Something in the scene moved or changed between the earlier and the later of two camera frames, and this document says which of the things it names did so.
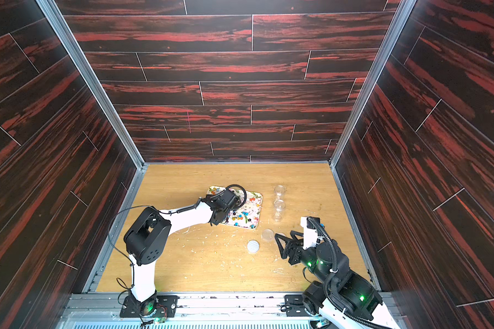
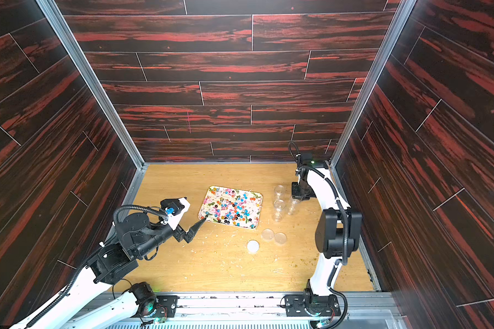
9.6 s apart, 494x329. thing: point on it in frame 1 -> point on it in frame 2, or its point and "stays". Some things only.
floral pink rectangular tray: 248,215 stays
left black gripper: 213,199 -> 189,236
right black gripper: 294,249 -> 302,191
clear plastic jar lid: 267,234 stays
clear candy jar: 279,205 stays
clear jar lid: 252,246 stays
